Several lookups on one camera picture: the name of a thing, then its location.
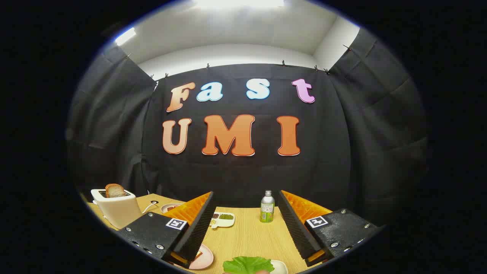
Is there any white square plate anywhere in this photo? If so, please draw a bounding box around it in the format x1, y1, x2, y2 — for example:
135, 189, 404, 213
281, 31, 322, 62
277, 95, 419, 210
269, 260, 289, 274

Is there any pink round plate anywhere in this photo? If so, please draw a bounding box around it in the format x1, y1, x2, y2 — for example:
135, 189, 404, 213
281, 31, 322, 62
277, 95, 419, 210
189, 244, 214, 271

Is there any cream white toaster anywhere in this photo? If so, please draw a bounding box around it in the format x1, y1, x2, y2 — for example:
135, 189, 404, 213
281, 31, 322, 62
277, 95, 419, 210
91, 188, 143, 229

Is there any green lettuce leaf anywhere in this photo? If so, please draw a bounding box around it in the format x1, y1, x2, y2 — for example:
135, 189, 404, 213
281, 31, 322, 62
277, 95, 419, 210
223, 256, 274, 274

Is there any ceiling light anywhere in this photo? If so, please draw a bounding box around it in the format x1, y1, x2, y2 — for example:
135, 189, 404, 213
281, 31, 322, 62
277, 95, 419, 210
115, 27, 136, 46

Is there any thick brown-crust bread slice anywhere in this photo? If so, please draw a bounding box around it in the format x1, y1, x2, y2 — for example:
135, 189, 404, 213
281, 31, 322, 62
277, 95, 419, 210
105, 184, 127, 198

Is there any green label metal bottle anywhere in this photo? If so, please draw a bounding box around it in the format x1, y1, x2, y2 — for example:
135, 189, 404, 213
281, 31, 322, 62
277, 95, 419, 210
260, 190, 275, 223

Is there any black backdrop cloth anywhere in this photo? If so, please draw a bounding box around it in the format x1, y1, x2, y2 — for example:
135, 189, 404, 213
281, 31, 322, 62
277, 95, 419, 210
67, 29, 432, 229

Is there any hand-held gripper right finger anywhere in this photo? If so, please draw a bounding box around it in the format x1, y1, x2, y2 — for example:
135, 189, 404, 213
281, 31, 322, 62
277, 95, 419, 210
278, 190, 383, 267

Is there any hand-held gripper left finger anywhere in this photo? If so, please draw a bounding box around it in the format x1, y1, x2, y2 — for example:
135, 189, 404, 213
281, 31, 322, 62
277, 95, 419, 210
116, 191, 215, 269

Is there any white divided dish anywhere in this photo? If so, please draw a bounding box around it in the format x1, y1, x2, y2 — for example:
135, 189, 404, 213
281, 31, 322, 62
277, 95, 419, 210
209, 212, 236, 229

